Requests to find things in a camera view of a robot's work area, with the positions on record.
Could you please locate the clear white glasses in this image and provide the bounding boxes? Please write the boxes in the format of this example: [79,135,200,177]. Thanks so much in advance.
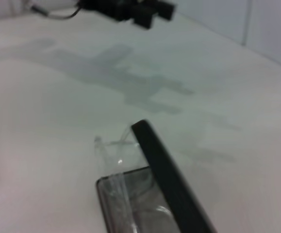
[93,126,173,233]

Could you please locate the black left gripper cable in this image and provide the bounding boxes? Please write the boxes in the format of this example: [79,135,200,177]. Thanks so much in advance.
[30,3,83,20]

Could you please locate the black glasses case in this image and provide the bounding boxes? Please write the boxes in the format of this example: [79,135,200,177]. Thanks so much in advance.
[96,119,218,233]

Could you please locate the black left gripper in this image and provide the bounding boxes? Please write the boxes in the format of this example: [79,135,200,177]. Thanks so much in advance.
[78,0,178,31]

